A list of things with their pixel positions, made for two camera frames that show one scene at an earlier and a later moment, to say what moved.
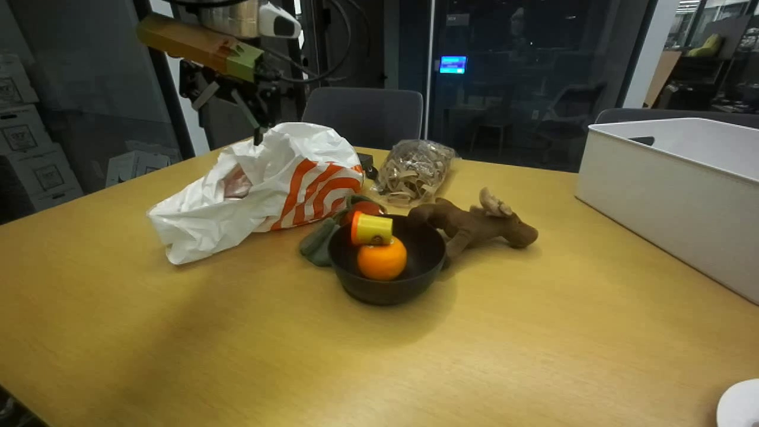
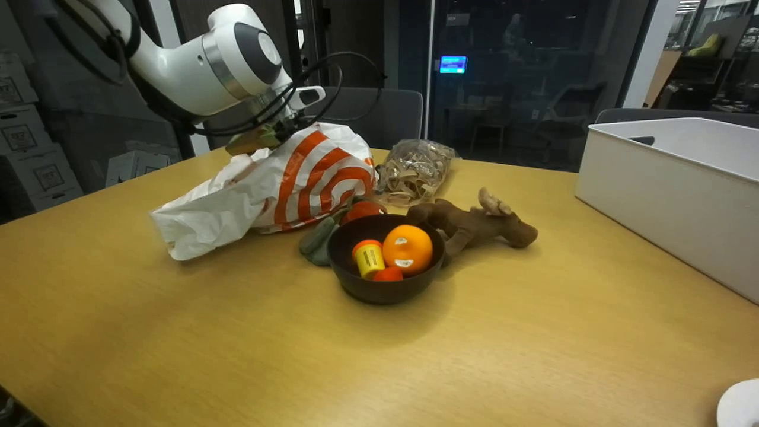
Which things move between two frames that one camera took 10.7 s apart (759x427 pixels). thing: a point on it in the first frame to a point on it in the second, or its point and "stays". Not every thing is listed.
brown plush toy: [472, 225] stays
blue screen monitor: [453, 64] stays
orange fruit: [383, 262] to [406, 248]
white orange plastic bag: [293, 176] stays
